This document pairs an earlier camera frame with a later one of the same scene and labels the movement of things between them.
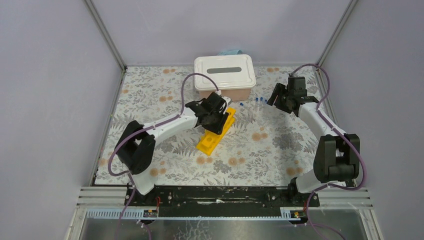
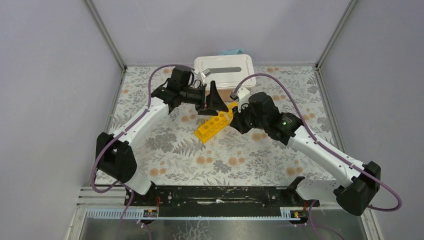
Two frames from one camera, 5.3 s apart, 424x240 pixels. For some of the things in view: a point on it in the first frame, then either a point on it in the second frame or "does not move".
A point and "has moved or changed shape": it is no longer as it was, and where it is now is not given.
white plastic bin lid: (230, 72) does not move
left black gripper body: (216, 122) to (194, 96)
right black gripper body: (289, 95) to (246, 120)
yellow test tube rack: (209, 139) has moved or changed shape
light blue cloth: (231, 52) does not move
